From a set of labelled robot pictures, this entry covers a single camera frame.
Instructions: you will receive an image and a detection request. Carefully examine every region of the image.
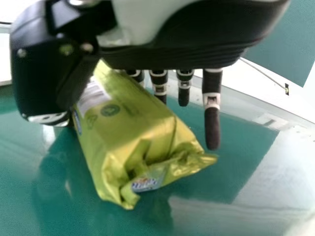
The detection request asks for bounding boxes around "yellow-green biscuit packet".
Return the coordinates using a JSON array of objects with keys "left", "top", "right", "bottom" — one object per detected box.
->
[{"left": 70, "top": 60, "right": 219, "bottom": 210}]

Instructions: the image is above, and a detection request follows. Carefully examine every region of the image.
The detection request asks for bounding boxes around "thin white cable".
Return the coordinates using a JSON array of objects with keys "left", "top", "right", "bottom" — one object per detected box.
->
[{"left": 240, "top": 57, "right": 290, "bottom": 96}]

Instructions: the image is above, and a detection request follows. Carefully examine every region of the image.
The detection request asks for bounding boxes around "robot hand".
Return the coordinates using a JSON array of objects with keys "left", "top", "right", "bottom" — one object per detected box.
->
[{"left": 9, "top": 0, "right": 291, "bottom": 151}]

